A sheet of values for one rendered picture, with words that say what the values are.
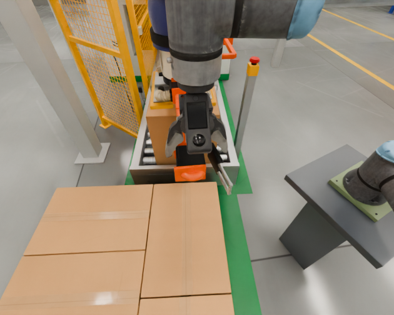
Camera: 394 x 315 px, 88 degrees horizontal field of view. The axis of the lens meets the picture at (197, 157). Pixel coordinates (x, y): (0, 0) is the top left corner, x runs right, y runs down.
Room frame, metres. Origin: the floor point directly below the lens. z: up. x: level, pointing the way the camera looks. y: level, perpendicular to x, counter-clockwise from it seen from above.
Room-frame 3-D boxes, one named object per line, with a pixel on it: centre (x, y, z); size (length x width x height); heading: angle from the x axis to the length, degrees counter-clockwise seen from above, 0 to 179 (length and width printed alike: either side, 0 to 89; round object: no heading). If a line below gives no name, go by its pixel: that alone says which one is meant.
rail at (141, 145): (1.99, 0.46, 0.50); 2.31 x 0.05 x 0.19; 3
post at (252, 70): (1.43, -0.40, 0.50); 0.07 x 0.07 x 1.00; 3
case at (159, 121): (1.20, 0.09, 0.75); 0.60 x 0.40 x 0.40; 2
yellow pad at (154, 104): (0.92, 0.17, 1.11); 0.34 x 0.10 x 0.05; 6
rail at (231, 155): (2.02, -0.20, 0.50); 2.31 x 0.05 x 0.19; 3
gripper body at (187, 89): (0.38, 0.00, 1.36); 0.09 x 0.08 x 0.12; 6
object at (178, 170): (0.34, 0.02, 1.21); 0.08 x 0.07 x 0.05; 6
